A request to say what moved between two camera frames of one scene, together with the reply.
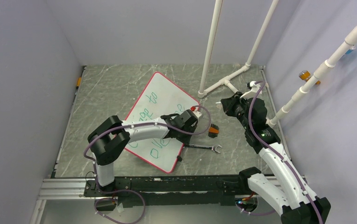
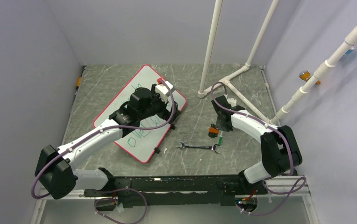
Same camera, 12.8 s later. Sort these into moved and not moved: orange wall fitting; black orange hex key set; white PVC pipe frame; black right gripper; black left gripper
Moved: black left gripper; black right gripper
Not moved: black orange hex key set; white PVC pipe frame; orange wall fitting
